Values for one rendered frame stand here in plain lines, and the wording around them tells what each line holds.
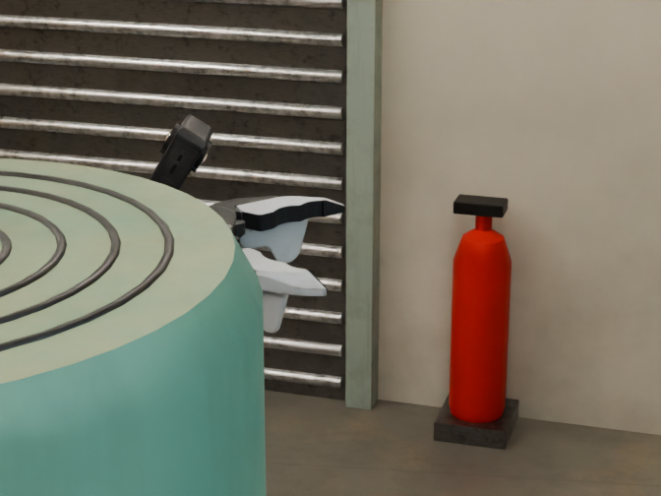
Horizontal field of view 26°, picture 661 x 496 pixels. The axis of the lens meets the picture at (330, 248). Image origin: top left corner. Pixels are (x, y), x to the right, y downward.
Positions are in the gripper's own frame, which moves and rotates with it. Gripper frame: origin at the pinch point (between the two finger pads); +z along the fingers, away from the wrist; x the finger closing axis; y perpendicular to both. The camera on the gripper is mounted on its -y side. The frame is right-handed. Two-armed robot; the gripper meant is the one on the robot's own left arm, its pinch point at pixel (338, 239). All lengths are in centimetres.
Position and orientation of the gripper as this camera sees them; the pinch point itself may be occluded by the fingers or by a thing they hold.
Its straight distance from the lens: 116.1
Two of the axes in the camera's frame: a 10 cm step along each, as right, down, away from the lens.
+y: 0.1, 8.9, 4.5
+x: -1.0, 4.5, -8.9
